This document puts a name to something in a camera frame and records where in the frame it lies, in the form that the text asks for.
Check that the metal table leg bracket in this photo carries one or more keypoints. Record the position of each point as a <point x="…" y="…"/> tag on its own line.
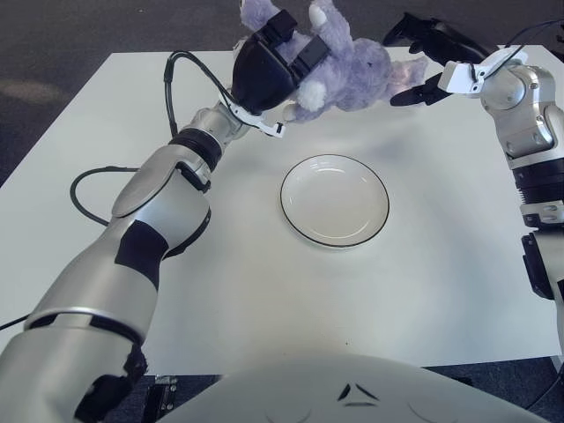
<point x="163" y="383"/>

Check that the grey robot torso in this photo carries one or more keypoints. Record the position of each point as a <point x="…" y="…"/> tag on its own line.
<point x="286" y="388"/>

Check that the purple plush bunny doll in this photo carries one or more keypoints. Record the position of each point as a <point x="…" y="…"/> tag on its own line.
<point x="357" y="75"/>

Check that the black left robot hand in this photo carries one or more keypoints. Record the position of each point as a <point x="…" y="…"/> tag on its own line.
<point x="260" y="75"/>

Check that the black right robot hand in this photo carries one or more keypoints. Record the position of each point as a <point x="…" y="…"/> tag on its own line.
<point x="454" y="44"/>

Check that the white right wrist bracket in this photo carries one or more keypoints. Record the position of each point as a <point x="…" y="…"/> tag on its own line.
<point x="456" y="79"/>

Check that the white plate with black rim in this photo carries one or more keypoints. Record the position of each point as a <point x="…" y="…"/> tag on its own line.
<point x="335" y="202"/>

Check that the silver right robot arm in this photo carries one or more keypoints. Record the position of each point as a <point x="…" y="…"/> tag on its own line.
<point x="524" y="114"/>

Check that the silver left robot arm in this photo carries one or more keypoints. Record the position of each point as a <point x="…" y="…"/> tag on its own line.
<point x="154" y="207"/>

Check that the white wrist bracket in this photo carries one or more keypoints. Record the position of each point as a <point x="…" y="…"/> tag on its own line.
<point x="264" y="125"/>
<point x="456" y="79"/>

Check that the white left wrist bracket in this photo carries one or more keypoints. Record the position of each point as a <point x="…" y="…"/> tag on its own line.
<point x="264" y="125"/>

